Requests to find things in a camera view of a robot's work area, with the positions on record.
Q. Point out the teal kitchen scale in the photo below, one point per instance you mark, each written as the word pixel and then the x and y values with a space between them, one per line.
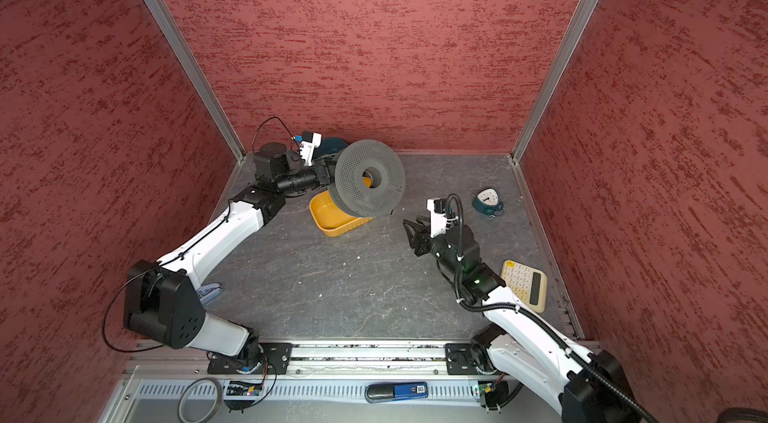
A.
pixel 488 202

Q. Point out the grey cable spool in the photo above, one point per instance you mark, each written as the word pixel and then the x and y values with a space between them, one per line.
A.
pixel 368 181

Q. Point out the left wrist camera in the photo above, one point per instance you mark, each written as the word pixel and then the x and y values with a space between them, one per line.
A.
pixel 308 143

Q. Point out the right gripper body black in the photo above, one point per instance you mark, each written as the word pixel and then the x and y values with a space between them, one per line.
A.
pixel 436 247

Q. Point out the right corner aluminium profile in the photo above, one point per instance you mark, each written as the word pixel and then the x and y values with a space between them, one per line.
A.
pixel 570 41

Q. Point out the beige calculator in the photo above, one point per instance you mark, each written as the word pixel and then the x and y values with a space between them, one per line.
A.
pixel 528 284

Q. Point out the yellow plastic tray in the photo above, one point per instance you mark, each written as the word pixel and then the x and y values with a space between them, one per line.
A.
pixel 330 219

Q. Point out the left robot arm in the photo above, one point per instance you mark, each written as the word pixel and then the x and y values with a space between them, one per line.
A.
pixel 161 297

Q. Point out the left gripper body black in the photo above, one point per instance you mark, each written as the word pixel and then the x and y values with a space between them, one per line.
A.
pixel 320 174

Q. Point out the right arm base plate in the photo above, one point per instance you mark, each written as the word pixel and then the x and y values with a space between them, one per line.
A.
pixel 464 359

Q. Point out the teal plastic tray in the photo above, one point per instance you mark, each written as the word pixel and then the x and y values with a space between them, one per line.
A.
pixel 329 147

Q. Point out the aluminium rail frame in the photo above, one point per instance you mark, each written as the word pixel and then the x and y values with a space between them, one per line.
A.
pixel 363 359

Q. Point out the small blue object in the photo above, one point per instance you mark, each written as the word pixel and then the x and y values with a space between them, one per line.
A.
pixel 209 292

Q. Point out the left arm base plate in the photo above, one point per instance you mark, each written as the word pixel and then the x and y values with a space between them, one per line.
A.
pixel 271 357

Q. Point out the left corner aluminium profile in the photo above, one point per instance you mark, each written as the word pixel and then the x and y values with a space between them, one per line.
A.
pixel 173 35

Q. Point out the corner aluminium profile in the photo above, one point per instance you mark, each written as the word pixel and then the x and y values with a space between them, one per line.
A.
pixel 570 41
pixel 173 35

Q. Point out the blue black handheld device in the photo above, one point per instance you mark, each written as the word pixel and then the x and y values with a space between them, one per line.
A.
pixel 385 392

